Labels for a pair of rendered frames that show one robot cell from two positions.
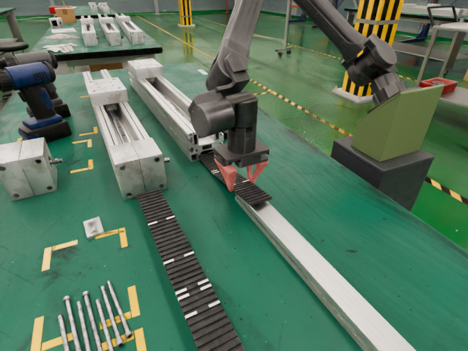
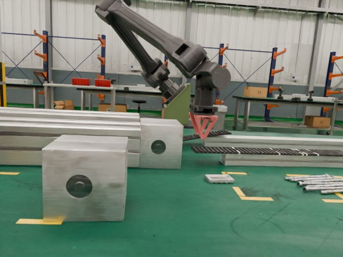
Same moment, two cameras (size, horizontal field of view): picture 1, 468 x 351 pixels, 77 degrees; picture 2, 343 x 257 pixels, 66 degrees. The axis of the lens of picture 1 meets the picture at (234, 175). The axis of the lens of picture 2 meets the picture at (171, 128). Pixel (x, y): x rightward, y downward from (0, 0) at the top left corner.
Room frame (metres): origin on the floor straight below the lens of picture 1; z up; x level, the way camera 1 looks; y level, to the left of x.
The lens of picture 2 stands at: (0.35, 0.78, 0.96)
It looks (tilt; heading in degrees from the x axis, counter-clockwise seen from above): 10 degrees down; 289
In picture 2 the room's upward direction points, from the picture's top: 4 degrees clockwise
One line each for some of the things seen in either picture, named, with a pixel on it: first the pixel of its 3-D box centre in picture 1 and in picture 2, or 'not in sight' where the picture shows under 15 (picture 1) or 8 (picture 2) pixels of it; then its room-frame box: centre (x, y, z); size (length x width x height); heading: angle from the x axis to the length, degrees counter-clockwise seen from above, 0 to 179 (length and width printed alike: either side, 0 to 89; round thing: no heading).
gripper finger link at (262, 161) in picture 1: (246, 168); (200, 122); (0.54, -0.03, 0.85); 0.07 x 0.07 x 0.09; 28
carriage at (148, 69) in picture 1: (145, 72); not in sight; (1.28, 0.37, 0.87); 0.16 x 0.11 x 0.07; 28
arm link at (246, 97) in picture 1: (239, 111); (206, 78); (0.53, -0.01, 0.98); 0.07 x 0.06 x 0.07; 129
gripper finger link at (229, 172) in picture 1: (235, 170); (203, 123); (0.52, 0.00, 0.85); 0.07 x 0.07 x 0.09; 28
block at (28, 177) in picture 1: (34, 166); (92, 172); (0.58, 0.46, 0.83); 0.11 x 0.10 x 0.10; 117
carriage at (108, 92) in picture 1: (106, 95); not in sight; (0.97, 0.43, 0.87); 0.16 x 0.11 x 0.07; 28
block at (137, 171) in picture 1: (143, 166); (158, 140); (0.58, 0.21, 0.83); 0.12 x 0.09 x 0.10; 118
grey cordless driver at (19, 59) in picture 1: (30, 89); not in sight; (0.97, 0.68, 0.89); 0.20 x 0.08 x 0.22; 132
